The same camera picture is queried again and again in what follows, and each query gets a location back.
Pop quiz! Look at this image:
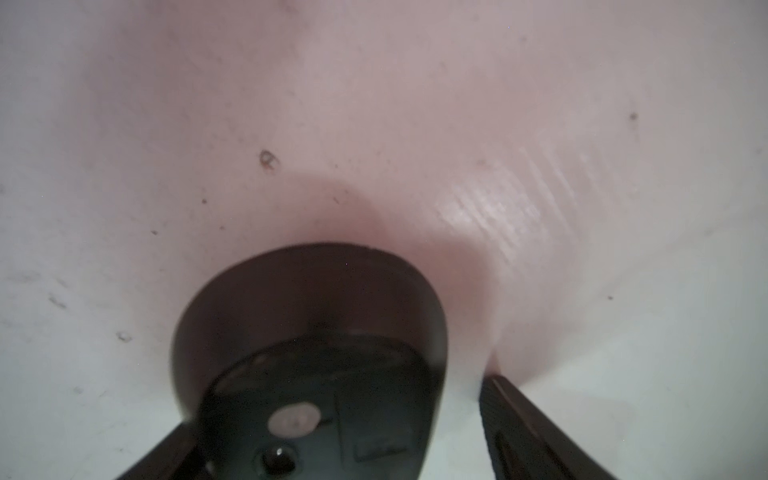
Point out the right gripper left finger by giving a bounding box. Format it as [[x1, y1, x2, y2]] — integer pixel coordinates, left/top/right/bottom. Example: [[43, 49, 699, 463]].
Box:
[[118, 424, 210, 480]]

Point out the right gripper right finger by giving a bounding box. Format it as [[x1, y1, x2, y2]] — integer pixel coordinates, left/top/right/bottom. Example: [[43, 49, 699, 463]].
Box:
[[479, 375, 615, 480]]

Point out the small black mouse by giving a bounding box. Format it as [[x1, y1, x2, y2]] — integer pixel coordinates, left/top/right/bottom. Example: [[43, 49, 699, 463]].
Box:
[[171, 243, 447, 479]]

